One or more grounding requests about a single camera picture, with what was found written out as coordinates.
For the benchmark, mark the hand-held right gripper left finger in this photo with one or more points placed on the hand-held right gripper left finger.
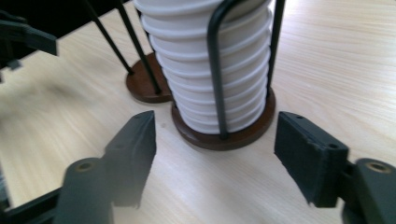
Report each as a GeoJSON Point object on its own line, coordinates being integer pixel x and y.
{"type": "Point", "coordinates": [134, 155]}

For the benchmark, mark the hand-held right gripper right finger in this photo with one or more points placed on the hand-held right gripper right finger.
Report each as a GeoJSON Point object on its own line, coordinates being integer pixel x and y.
{"type": "Point", "coordinates": [311, 161]}

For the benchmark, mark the stack of white paper cups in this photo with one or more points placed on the stack of white paper cups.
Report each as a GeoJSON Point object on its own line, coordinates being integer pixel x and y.
{"type": "Point", "coordinates": [186, 62]}

